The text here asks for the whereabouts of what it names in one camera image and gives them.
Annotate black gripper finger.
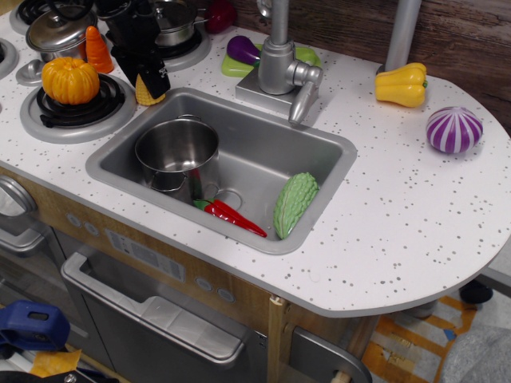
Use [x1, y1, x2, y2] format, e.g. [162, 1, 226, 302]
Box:
[138, 53, 171, 98]
[111, 45, 141, 86]

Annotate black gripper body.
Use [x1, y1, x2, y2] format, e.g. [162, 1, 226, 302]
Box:
[97, 0, 160, 55]

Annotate yellow toy corn cob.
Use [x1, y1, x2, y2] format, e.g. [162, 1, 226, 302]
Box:
[135, 74, 166, 106]

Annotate lidded steel pot rear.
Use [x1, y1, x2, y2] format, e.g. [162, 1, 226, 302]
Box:
[152, 0, 208, 47]

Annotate lidded steel pot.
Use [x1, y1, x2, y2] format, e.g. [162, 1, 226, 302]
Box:
[152, 0, 208, 47]
[26, 5, 98, 62]

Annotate lidded steel pot left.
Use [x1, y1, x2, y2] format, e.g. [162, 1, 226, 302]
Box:
[26, 5, 98, 62]

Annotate steel pot in sink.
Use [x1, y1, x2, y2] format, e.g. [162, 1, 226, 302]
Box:
[134, 115, 220, 204]

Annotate grey sink basin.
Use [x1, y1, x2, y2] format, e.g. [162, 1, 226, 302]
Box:
[86, 88, 357, 255]

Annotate orange toy carrot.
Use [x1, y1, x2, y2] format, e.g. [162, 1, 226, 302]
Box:
[85, 26, 114, 73]

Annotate front stove burner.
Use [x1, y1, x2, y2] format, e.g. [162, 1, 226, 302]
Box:
[20, 74, 137, 144]

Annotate orange toy pumpkin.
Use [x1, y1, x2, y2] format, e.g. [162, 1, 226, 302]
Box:
[42, 57, 100, 105]

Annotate green plastic plate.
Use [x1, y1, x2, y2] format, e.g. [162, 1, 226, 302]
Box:
[221, 46, 322, 78]

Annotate dark red toy pepper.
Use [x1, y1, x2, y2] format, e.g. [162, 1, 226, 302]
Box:
[205, 0, 237, 34]

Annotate purple toy eggplant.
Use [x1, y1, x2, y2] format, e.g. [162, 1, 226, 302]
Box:
[227, 36, 260, 67]

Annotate grey stove knob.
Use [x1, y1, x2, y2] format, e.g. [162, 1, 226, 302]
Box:
[15, 59, 45, 86]

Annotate grey toy faucet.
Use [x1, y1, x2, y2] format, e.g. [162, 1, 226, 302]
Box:
[236, 0, 323, 125]

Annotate red toy chili pepper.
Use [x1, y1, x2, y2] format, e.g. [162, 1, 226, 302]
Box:
[193, 199, 267, 238]

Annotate green toy bitter gourd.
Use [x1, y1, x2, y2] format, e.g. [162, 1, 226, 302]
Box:
[273, 172, 319, 239]

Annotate yellow toy bell pepper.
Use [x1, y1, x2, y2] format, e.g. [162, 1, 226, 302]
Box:
[374, 62, 427, 108]

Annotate grey vertical pole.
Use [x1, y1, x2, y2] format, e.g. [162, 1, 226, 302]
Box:
[376, 0, 422, 74]

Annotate grey dishwasher door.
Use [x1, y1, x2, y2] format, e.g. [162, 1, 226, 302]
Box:
[61, 252, 267, 382]

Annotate purple striped toy onion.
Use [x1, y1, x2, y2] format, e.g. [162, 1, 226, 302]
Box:
[426, 106, 483, 154]

